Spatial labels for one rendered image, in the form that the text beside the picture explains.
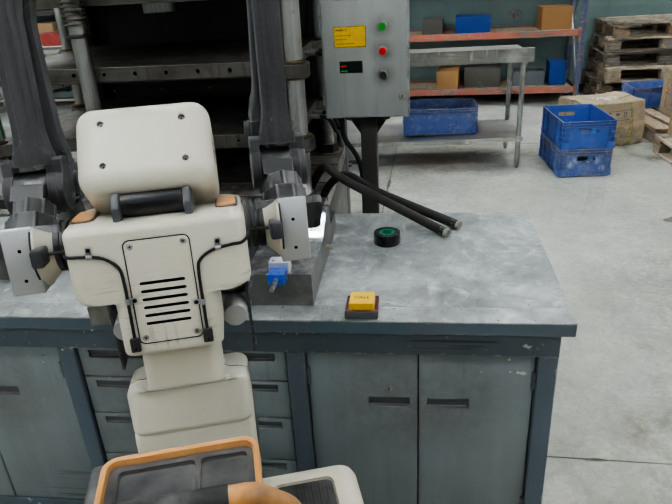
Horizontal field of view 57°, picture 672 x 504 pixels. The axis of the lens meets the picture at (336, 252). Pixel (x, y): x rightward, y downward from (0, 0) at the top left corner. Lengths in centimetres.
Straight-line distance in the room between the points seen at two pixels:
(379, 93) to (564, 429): 138
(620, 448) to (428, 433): 89
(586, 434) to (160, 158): 190
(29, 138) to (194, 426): 59
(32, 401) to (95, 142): 115
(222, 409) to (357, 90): 138
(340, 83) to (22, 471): 164
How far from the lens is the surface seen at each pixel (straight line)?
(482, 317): 151
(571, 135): 499
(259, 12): 114
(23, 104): 120
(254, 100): 136
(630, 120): 599
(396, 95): 225
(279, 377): 170
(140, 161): 100
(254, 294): 158
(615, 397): 268
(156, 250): 99
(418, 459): 185
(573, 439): 245
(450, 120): 522
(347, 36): 223
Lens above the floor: 158
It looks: 25 degrees down
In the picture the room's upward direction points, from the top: 3 degrees counter-clockwise
